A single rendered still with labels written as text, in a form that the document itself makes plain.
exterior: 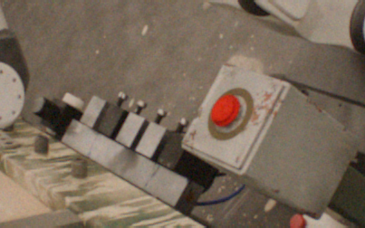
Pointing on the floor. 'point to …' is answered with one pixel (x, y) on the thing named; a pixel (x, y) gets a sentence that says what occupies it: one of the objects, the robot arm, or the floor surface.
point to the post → (359, 200)
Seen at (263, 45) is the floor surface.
